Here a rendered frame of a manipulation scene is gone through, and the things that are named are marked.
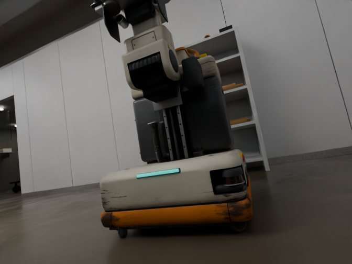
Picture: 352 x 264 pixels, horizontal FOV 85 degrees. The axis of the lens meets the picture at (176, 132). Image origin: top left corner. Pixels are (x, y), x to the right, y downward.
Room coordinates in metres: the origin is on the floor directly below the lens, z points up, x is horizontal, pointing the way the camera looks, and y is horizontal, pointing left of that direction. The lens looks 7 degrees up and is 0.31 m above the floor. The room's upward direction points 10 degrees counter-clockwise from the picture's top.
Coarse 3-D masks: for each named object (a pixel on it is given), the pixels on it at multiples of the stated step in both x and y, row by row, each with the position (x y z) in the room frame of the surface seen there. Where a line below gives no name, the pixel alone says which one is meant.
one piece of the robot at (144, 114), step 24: (216, 72) 1.00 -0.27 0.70; (192, 96) 1.03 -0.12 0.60; (216, 96) 0.99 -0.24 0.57; (144, 120) 1.14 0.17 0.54; (168, 120) 1.04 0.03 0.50; (192, 120) 1.04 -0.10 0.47; (216, 120) 1.00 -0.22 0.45; (144, 144) 1.14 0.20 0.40; (168, 144) 1.03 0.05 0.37; (192, 144) 1.04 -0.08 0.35; (216, 144) 1.00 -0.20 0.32
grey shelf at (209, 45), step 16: (224, 32) 2.00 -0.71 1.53; (192, 48) 2.18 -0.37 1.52; (208, 48) 2.25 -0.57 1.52; (224, 48) 2.32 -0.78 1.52; (240, 48) 1.95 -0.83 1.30; (224, 64) 2.12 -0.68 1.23; (240, 64) 2.20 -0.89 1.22; (224, 80) 2.45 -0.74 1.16; (240, 80) 2.38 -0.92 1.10; (240, 96) 2.29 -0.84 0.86; (240, 112) 2.41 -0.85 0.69; (256, 112) 1.95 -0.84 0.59; (240, 128) 2.31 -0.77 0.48; (256, 128) 1.96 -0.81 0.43; (240, 144) 2.44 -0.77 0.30; (256, 144) 2.38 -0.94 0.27; (256, 160) 1.98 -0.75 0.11
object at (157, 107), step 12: (144, 60) 0.80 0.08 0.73; (156, 60) 0.78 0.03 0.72; (192, 60) 0.86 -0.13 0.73; (132, 72) 0.81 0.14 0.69; (144, 72) 0.80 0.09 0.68; (156, 72) 0.79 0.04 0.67; (180, 72) 0.95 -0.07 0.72; (192, 72) 0.86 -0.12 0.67; (144, 84) 0.84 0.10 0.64; (156, 84) 0.85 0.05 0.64; (168, 84) 0.85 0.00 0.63; (180, 84) 0.96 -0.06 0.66; (192, 84) 0.87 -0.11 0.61; (204, 84) 0.95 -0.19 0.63; (144, 96) 0.88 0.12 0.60; (156, 96) 0.89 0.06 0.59; (168, 96) 0.93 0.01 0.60; (180, 96) 0.96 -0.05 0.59; (156, 108) 1.00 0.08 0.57
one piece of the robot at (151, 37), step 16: (144, 0) 0.81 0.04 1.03; (160, 16) 0.90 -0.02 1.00; (144, 32) 0.82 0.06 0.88; (160, 32) 0.80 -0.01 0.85; (128, 48) 0.86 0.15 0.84; (144, 48) 0.79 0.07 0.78; (160, 48) 0.76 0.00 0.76; (128, 64) 0.83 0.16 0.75; (176, 64) 0.85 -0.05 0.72; (128, 80) 0.84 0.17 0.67; (176, 80) 0.89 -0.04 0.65
